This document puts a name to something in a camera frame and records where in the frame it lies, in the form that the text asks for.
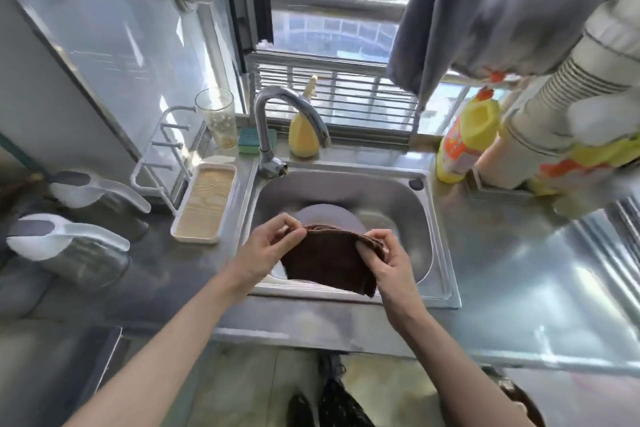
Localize person's right hand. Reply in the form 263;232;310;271
355;229;429;332

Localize person's left hand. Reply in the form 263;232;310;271
235;213;307;292

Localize purple plate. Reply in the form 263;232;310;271
272;203;369;284

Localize stainless steel countertop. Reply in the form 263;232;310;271
0;141;640;378

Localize white cup drying rack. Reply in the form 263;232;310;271
131;105;239;245

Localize person's left forearm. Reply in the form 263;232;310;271
65;271;261;427

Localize white drain pipe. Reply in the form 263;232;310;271
475;0;640;190

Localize pale yellow spray bottle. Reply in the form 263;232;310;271
288;75;321;158

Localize steel sink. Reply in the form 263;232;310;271
239;163;462;310

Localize brown cleaning cloth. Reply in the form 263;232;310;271
279;224;387;298

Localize dark shoe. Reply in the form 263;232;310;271
287;391;316;427

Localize person's right forearm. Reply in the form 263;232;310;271
399;309;521;427

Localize rolled steel drying rack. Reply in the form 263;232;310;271
575;196;640;322

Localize clear glass cup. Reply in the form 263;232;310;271
195;87;239;150

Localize black bin with bag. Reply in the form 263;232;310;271
482;366;546;427

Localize steel window grille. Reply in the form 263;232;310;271
247;53;501;142

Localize white jug grey lid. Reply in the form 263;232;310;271
5;213;132;288
48;170;152;242

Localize black patterned trousers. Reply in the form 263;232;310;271
317;376;376;427

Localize chrome faucet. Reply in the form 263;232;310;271
253;85;332;180

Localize green sponge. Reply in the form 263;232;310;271
237;127;279;156

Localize grey hanging cloth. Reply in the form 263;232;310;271
387;0;640;110

